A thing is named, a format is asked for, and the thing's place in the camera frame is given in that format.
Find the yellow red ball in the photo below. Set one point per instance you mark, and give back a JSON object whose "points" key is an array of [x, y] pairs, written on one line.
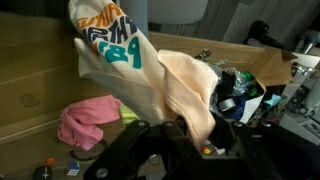
{"points": [[206, 150]]}

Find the white paper sheet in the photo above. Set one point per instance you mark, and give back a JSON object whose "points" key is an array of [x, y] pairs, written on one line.
{"points": [[250, 106]]}

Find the grey duct tape roll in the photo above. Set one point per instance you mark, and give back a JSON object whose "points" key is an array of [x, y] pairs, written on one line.
{"points": [[227, 104]]}

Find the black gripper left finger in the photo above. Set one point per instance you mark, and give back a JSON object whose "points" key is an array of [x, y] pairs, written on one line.
{"points": [[160, 156]]}

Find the small open cardboard box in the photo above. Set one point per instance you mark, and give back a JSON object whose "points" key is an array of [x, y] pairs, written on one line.
{"points": [[273, 66]]}

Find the small yellow rag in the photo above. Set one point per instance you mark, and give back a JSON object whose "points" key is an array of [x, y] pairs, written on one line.
{"points": [[128, 115]]}

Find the blue bag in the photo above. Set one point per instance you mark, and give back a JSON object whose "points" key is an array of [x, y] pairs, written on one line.
{"points": [[238, 113]]}

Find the clear plastic bag pile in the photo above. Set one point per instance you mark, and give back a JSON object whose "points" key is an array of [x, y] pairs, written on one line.
{"points": [[233, 83]]}

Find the small green object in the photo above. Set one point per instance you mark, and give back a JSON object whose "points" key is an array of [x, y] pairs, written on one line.
{"points": [[247, 76]]}

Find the Rubik's cube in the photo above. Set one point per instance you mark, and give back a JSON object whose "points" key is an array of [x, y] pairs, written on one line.
{"points": [[73, 168]]}

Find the pink cloth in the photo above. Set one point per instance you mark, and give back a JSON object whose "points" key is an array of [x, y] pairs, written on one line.
{"points": [[83, 123]]}

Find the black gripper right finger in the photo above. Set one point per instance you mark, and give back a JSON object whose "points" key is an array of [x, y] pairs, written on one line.
{"points": [[266, 156]]}

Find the small orange ball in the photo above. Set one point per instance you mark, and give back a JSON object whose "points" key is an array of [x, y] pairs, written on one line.
{"points": [[50, 161]]}

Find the peach printed t-shirt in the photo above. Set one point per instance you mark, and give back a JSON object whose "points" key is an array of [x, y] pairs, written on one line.
{"points": [[140, 83]]}

